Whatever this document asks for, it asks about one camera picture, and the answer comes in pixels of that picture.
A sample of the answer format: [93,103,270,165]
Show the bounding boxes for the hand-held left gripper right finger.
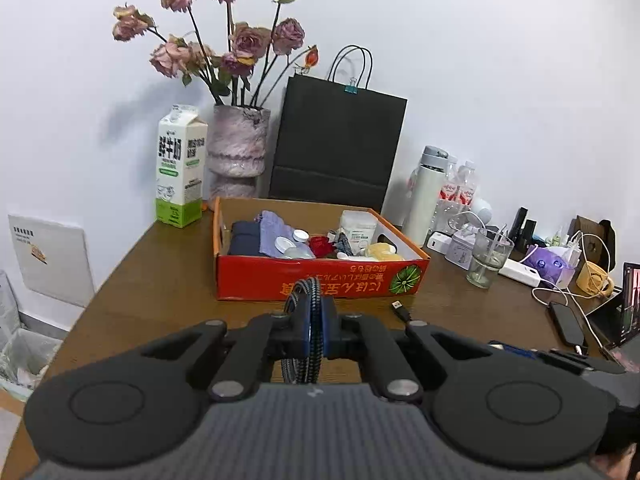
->
[319,294,494,404]

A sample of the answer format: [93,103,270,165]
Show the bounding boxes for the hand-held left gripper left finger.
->
[141,299,302,403]

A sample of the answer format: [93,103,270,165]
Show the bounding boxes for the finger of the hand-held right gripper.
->
[487,340,591,367]

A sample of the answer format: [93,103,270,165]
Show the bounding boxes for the black braided cable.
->
[281,276,412,387]

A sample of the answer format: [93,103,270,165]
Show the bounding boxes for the orange cardboard box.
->
[212,196,431,302]

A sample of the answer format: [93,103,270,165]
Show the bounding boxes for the yellow white plush toy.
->
[363,242,405,262]

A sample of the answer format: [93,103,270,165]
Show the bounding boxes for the wooden desktop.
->
[2,198,632,480]

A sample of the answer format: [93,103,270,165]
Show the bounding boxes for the black phone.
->
[547,300,589,347]

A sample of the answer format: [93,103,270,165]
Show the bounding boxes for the dark laptop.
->
[585,262,640,362]

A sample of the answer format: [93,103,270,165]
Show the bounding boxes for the white power strip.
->
[498,258,544,288]

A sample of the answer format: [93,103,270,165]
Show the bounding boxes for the red soft thing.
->
[308,234,335,259]

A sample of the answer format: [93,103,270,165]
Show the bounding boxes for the purple tissue box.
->
[522,244,576,289]

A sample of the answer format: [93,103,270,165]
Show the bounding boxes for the clear drinking glass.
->
[466,228,515,290]

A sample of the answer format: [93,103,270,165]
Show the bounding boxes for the yellow mug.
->
[575,259,615,299]

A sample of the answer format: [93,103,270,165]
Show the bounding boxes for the white lidded tub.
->
[338,209,379,254]

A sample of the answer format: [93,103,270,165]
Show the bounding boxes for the navy folded cloth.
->
[228,220,264,257]

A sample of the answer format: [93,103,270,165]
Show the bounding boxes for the purple cloth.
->
[254,210,294,257]

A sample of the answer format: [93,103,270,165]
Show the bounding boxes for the lavender alarm clock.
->
[443,224,477,266]

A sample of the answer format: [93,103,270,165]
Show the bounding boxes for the black stand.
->
[512,206,539,254]

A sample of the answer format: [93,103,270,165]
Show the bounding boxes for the white charger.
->
[425,231,454,255]

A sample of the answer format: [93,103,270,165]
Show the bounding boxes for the white round lamp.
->
[472,198,494,226]

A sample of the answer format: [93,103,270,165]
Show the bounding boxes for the white thermos bottle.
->
[402,145,450,247]

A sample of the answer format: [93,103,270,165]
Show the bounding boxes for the clear water bottle red label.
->
[452,160,479,212]
[437,155,462,222]

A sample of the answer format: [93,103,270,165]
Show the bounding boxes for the black paper bag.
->
[268,45,409,217]

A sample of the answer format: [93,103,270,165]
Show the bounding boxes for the white green milk carton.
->
[154,104,209,230]

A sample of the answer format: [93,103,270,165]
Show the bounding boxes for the pink marbled vase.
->
[206,103,272,200]

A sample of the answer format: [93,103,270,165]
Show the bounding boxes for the bin with plastic liner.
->
[0,327,64,402]

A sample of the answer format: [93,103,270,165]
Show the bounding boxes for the dried pink roses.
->
[112,0,321,109]

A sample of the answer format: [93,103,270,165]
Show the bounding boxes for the white cable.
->
[531,230,614,312]

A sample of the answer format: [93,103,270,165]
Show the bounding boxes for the white wall panel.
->
[7,213,96,309]

